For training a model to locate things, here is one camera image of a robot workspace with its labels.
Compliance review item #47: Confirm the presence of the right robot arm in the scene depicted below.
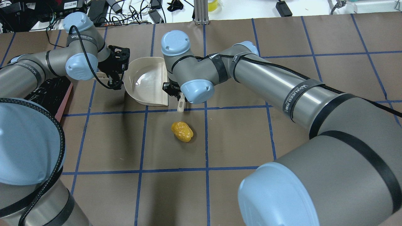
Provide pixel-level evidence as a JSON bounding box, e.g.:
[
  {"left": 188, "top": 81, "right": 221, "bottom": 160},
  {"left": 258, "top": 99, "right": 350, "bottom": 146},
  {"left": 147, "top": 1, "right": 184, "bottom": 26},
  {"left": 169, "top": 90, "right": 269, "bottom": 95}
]
[{"left": 161, "top": 30, "right": 402, "bottom": 226}]

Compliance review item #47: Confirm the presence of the yellow crumpled potato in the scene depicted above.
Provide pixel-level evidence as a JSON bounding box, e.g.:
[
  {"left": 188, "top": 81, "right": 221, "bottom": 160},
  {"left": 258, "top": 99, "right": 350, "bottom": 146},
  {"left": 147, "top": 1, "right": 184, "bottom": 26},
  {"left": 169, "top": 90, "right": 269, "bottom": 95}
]
[{"left": 171, "top": 121, "right": 194, "bottom": 143}]

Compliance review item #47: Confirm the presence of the beige plastic dustpan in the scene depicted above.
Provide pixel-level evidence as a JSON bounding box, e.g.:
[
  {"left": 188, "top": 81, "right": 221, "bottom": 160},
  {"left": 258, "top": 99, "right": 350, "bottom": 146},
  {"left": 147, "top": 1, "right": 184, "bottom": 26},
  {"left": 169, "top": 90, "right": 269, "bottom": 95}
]
[{"left": 94, "top": 57, "right": 169, "bottom": 106}]

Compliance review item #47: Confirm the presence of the aluminium frame post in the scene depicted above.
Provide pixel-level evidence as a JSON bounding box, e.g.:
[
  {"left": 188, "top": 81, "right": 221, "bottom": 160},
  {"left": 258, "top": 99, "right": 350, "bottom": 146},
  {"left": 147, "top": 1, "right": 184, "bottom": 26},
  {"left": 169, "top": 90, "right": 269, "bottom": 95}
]
[{"left": 194, "top": 0, "right": 210, "bottom": 25}]

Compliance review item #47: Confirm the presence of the white hand brush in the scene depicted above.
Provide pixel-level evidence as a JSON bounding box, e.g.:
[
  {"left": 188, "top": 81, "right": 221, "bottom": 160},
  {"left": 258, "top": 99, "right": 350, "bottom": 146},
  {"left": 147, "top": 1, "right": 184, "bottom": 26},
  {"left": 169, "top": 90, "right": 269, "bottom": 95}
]
[{"left": 177, "top": 92, "right": 186, "bottom": 113}]

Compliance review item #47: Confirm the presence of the black power adapter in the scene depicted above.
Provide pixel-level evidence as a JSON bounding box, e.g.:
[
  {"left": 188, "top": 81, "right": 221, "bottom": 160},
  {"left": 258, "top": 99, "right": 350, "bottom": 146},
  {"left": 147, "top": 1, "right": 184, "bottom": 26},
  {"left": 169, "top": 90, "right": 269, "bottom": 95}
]
[{"left": 275, "top": 0, "right": 293, "bottom": 17}]

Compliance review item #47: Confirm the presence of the yellow tape roll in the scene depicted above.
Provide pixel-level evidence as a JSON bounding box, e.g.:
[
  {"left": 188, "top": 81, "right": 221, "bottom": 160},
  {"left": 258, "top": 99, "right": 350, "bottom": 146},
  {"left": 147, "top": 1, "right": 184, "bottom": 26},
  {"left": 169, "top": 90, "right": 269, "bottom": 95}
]
[{"left": 207, "top": 0, "right": 222, "bottom": 12}]

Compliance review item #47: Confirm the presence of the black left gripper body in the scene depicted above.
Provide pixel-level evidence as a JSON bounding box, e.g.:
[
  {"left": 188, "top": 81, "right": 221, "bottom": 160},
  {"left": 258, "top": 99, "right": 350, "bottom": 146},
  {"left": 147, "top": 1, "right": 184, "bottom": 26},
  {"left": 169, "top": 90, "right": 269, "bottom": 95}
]
[{"left": 98, "top": 45, "right": 130, "bottom": 79}]

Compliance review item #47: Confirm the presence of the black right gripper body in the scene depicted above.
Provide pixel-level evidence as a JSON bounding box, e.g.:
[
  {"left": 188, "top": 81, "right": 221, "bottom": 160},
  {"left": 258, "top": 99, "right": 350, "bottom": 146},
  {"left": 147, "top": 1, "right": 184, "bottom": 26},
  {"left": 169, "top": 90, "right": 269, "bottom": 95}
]
[{"left": 162, "top": 81, "right": 183, "bottom": 101}]

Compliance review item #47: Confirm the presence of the black lined trash bin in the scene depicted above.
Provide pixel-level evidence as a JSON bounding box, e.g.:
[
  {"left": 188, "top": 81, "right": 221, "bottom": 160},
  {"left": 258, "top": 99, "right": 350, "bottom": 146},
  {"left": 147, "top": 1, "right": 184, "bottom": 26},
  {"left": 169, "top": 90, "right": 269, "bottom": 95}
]
[{"left": 24, "top": 76, "right": 73, "bottom": 122}]

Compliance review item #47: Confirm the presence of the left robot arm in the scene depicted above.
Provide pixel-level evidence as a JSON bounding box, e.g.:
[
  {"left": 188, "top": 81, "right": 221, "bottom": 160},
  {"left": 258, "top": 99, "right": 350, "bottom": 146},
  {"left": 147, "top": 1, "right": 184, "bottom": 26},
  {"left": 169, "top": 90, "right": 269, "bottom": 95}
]
[{"left": 0, "top": 12, "right": 130, "bottom": 226}]

